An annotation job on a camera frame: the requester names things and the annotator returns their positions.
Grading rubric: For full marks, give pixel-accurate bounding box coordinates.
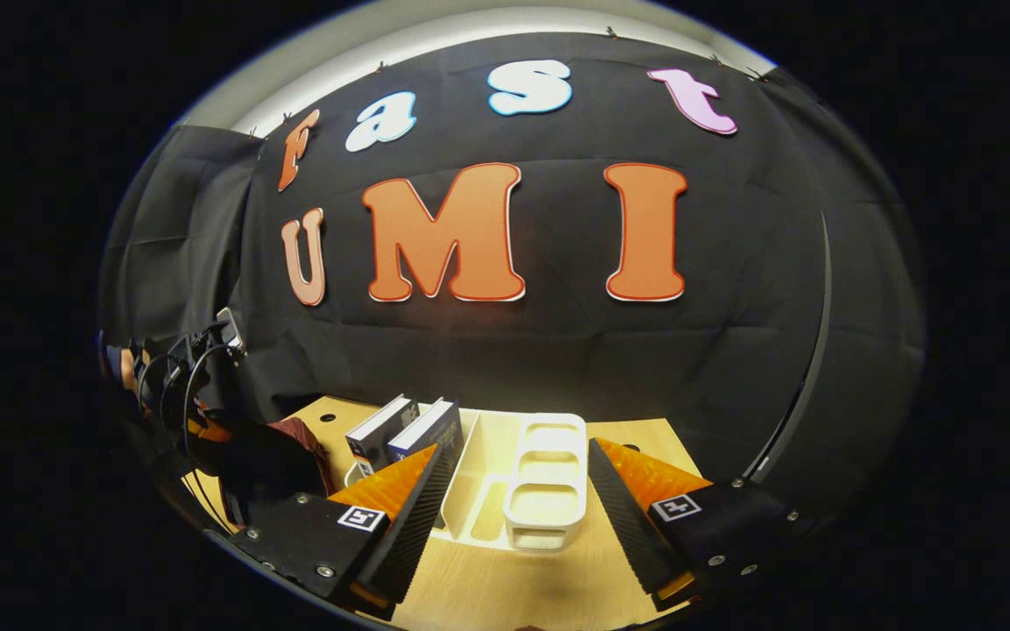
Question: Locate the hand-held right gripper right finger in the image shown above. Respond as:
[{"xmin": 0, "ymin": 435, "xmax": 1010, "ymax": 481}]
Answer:
[{"xmin": 588, "ymin": 436, "xmax": 826, "ymax": 614}]

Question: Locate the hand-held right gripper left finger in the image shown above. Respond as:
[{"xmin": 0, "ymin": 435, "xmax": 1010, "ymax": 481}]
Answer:
[{"xmin": 226, "ymin": 443, "xmax": 449, "ymax": 621}]

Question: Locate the white plastic bookshelf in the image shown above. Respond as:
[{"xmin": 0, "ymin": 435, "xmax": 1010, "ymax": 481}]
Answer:
[{"xmin": 343, "ymin": 408, "xmax": 589, "ymax": 553}]

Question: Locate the black white spine book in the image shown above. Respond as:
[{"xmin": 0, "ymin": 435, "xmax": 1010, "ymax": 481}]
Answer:
[{"xmin": 345, "ymin": 394, "xmax": 420, "ymax": 479}]

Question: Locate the blue spine book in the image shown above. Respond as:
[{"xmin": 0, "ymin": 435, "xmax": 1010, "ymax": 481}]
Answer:
[{"xmin": 387, "ymin": 399, "xmax": 464, "ymax": 467}]

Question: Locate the black backdrop cloth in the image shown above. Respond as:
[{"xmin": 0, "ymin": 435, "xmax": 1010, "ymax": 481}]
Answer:
[{"xmin": 97, "ymin": 31, "xmax": 927, "ymax": 527}]

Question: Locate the row of black cloth clips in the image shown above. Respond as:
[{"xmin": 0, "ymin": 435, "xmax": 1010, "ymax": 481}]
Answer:
[{"xmin": 245, "ymin": 26, "xmax": 769, "ymax": 141}]

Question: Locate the grey backdrop frame pole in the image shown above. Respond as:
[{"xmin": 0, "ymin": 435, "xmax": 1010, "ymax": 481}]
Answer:
[{"xmin": 749, "ymin": 235, "xmax": 834, "ymax": 481}]

